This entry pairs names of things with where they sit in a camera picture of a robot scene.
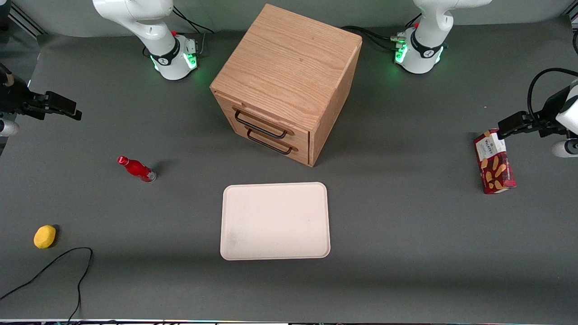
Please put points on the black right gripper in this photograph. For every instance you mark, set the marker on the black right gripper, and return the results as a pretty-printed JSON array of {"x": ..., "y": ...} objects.
[{"x": 12, "y": 95}]

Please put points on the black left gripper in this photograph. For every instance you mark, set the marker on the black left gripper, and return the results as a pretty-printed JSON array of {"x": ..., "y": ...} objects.
[{"x": 549, "y": 109}]

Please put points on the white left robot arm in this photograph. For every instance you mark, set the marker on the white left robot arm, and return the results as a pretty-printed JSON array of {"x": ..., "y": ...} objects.
[{"x": 424, "y": 45}]

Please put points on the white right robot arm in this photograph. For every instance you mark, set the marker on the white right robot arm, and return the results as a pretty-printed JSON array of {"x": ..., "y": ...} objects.
[{"x": 167, "y": 63}]

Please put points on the oak wooden drawer cabinet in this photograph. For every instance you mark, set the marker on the oak wooden drawer cabinet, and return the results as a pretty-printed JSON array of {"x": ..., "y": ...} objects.
[{"x": 289, "y": 58}]

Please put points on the red tartan shortbread box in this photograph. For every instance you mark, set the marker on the red tartan shortbread box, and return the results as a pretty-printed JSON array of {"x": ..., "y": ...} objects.
[{"x": 496, "y": 164}]

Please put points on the red plastic bottle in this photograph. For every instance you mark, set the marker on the red plastic bottle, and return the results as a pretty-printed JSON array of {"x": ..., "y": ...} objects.
[{"x": 137, "y": 169}]

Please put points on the yellow lemon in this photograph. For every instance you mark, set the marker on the yellow lemon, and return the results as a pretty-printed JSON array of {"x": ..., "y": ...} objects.
[{"x": 44, "y": 237}]

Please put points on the cream plastic tray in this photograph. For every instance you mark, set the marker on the cream plastic tray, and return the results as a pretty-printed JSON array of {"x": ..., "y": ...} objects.
[{"x": 275, "y": 221}]

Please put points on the aluminium frame rail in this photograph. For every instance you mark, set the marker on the aluminium frame rail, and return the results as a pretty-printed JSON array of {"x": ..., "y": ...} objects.
[{"x": 27, "y": 20}]

